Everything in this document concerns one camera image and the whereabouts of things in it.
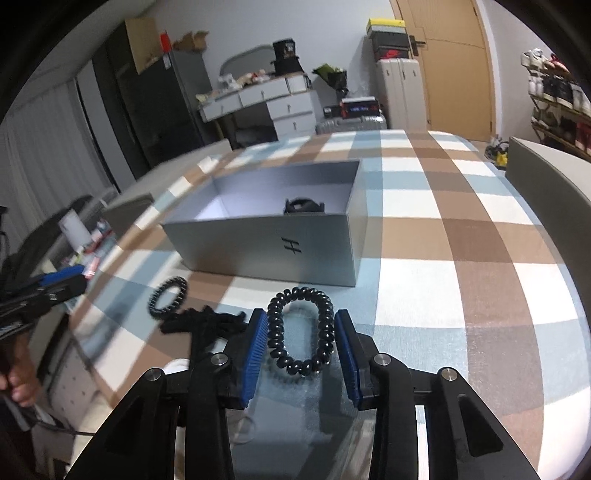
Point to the yellow lid shoe box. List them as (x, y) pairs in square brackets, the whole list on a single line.
[(385, 25)]

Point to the black box with red label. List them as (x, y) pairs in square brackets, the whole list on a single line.
[(359, 108)]

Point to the black shoe box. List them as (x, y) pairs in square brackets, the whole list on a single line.
[(390, 46)]

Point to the open cardboard box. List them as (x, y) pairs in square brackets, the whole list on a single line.
[(189, 41)]

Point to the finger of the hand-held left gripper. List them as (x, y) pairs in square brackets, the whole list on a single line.
[(46, 300), (62, 278)]

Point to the dark tall cabinet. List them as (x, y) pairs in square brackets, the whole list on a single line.
[(147, 110)]

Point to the black hair accessory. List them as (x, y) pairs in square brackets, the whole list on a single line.
[(302, 206)]

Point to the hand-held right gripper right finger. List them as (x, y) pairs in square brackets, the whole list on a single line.
[(349, 357)]

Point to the shoes on floor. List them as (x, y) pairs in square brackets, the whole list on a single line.
[(497, 154)]

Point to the wooden door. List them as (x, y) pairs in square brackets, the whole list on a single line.
[(452, 69)]

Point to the silver suitcase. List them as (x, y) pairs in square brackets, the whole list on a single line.
[(351, 124)]

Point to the grey arched mirror frame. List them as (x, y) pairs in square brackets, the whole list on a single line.
[(240, 57)]

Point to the black banana hair clip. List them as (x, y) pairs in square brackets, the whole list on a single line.
[(203, 323)]

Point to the person's left hand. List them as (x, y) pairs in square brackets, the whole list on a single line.
[(21, 378)]

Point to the black hat box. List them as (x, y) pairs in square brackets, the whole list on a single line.
[(286, 57)]

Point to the grey bedside cabinet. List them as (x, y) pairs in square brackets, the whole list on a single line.
[(549, 180)]

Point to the dark wrapped flower bouquet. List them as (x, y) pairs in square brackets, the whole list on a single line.
[(332, 76)]

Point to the grey curtain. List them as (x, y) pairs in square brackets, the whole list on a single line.
[(41, 157)]

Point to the white dresser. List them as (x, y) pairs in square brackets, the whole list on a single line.
[(277, 108)]

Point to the wooden shoe rack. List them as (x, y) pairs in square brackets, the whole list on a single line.
[(561, 106)]

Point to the grey cardboard box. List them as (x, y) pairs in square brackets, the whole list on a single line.
[(258, 249)]

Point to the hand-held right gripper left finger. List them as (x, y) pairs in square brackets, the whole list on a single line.
[(251, 357)]

